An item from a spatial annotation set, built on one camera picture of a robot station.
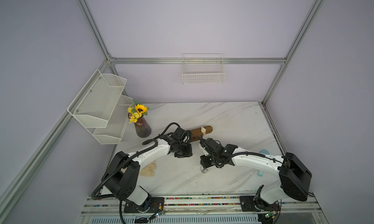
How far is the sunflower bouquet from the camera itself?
82cm

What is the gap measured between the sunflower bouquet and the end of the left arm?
27 centimetres

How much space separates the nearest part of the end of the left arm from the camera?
0.67 m
